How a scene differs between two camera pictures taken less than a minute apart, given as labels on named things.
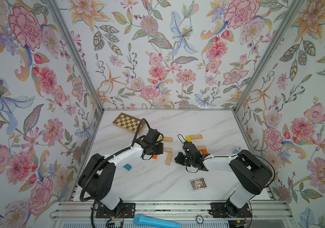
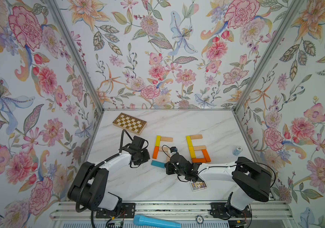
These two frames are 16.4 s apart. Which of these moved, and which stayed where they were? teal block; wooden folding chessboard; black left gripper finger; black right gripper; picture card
Moved: black left gripper finger; black right gripper; teal block
Stayed: picture card; wooden folding chessboard
